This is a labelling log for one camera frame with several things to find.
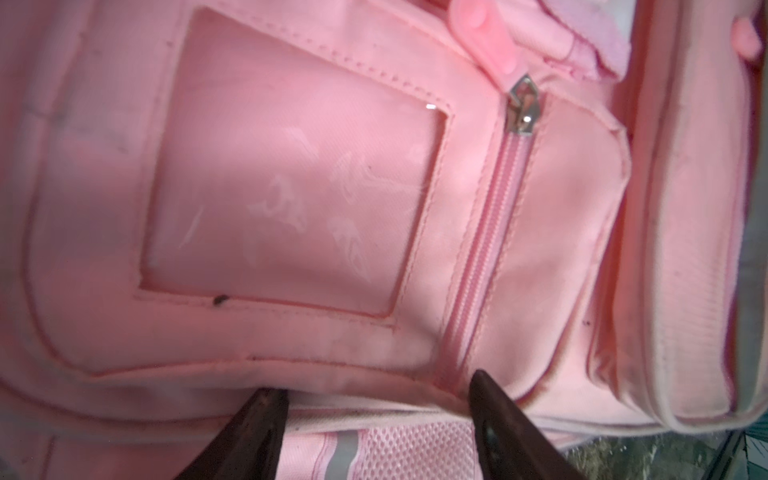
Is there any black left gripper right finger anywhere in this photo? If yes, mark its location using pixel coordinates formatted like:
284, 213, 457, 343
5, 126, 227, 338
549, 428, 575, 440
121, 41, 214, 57
468, 370, 583, 480

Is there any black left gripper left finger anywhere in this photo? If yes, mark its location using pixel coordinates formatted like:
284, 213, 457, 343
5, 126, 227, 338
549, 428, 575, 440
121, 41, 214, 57
176, 388, 289, 480

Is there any pink student backpack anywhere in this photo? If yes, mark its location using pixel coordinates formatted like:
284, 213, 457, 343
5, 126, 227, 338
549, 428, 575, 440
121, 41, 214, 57
1, 1, 767, 479

